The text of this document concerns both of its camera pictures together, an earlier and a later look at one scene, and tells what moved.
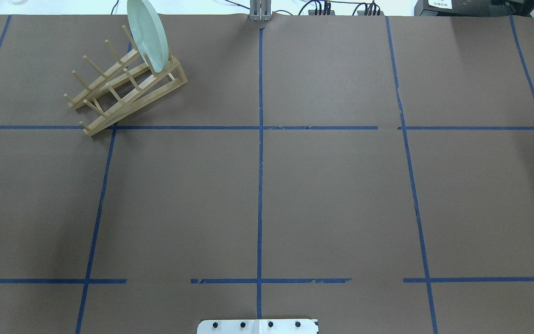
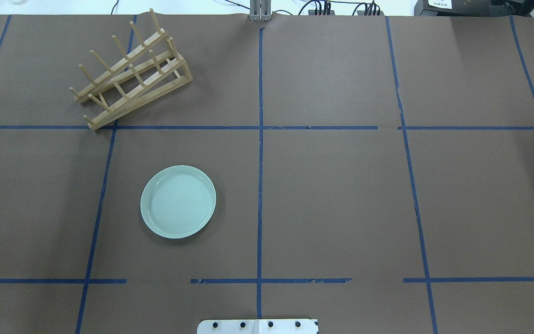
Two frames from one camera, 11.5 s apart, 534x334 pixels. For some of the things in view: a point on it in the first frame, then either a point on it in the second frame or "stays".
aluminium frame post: x=260 y=10 stays
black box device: x=475 y=8 stays
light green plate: x=148 y=34 to x=178 y=202
